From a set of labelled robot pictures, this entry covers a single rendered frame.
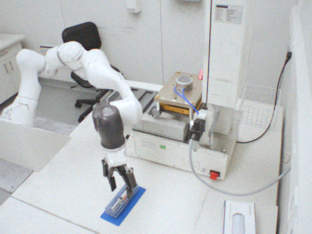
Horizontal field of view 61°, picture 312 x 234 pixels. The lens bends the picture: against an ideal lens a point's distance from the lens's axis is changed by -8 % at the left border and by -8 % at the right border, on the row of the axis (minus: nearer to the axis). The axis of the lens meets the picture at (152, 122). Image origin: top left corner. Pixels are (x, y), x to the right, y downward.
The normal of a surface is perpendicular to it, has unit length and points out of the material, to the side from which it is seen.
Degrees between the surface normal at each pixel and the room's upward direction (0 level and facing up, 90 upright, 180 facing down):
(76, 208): 0
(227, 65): 90
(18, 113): 52
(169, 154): 90
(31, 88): 64
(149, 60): 90
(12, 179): 0
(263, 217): 0
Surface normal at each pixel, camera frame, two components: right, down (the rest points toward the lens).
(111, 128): 0.33, 0.44
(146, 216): -0.05, -0.80
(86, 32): 0.58, 0.27
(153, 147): -0.42, 0.55
